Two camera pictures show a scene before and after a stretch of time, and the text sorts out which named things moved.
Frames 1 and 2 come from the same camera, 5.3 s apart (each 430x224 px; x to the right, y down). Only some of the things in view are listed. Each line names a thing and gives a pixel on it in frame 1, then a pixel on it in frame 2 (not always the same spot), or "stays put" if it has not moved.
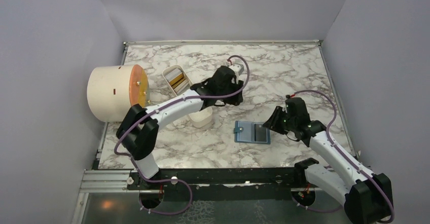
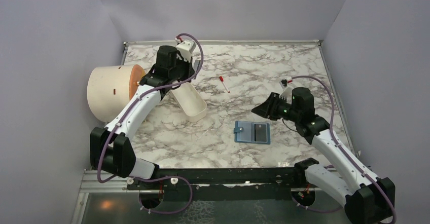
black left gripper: [235, 100] -> [188, 65]
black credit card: [260, 133] stays put
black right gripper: [272, 123] -> [267, 108]
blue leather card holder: [251, 132] stays put
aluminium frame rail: [104, 181] stays put
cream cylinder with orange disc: [112, 90] stays put
